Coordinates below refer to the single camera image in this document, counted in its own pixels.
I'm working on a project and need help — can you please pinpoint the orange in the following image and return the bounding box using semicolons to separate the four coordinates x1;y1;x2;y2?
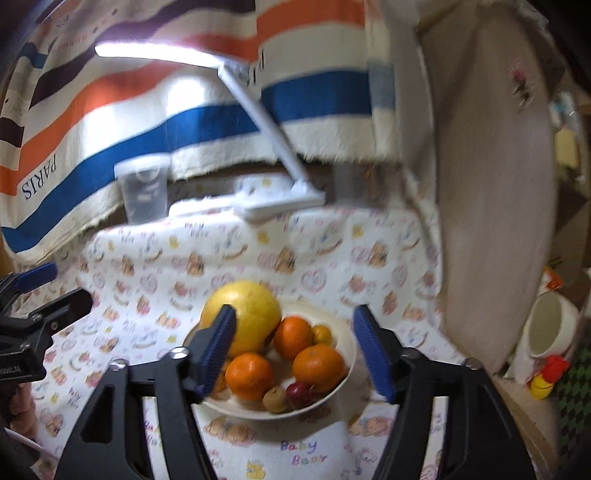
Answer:
292;344;347;393
274;316;315;361
225;352;275;401

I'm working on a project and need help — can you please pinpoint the green checkered cloth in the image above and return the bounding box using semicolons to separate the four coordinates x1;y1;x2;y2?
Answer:
554;346;591;462

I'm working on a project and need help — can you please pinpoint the red and yellow toy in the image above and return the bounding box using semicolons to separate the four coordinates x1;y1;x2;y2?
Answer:
531;355;571;400

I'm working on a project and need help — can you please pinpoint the white desk lamp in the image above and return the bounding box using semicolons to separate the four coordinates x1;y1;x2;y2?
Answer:
95;41;326;224

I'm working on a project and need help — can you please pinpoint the cream plate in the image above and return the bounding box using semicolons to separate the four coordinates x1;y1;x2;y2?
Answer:
181;298;358;421

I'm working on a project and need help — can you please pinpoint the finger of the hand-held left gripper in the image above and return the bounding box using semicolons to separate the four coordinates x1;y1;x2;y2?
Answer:
0;262;58;301
0;288;94;342

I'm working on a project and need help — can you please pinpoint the striped hanging cloth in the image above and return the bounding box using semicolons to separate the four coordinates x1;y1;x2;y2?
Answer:
0;0;416;254

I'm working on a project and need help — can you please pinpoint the small red fruit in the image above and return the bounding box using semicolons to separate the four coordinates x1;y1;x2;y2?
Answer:
286;382;315;409

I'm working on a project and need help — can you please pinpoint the round wooden board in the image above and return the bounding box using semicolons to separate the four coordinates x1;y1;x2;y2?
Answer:
416;4;557;370

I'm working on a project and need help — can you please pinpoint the brown longan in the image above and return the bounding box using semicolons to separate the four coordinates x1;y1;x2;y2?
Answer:
262;387;291;414

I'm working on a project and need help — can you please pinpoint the white plastic bottle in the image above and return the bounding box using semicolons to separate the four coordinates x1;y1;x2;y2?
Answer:
549;92;578;131

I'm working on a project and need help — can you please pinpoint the translucent plastic container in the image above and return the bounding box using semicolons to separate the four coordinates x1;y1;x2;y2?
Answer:
115;154;171;222

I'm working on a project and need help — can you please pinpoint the white flat device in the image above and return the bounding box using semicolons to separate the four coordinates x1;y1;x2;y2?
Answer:
168;174;298;217

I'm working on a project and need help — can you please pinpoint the large yellow pomelo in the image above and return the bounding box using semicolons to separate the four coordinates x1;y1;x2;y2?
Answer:
199;281;283;358

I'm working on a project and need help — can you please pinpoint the bear print tablecloth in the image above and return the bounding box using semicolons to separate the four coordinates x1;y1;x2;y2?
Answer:
0;203;462;480

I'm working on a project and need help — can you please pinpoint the white mug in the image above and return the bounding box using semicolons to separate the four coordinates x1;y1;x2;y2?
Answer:
524;291;580;358

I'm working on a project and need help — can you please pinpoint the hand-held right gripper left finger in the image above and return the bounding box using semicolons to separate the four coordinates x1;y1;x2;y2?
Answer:
55;304;238;480

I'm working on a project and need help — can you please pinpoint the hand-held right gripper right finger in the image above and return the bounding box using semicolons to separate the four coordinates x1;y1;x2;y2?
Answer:
353;305;539;480

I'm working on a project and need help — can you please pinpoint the person's left hand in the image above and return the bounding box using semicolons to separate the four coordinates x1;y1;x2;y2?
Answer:
9;384;40;440

